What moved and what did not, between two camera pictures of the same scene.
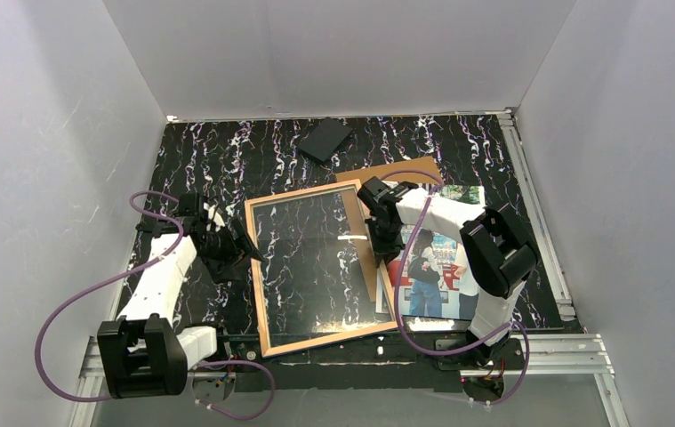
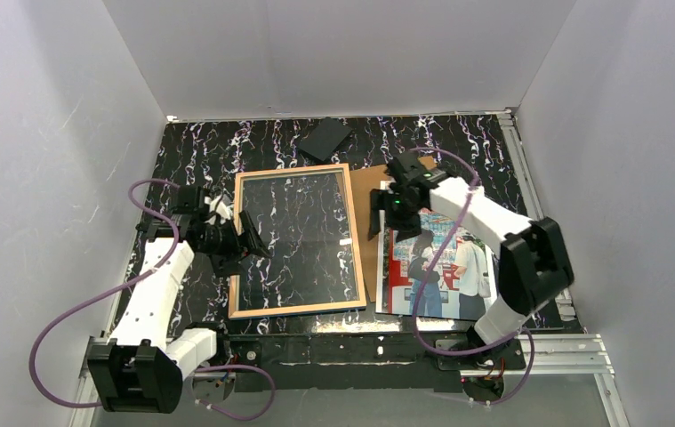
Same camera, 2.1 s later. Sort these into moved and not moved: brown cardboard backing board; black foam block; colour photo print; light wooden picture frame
Moved: light wooden picture frame
Not moved: brown cardboard backing board; black foam block; colour photo print
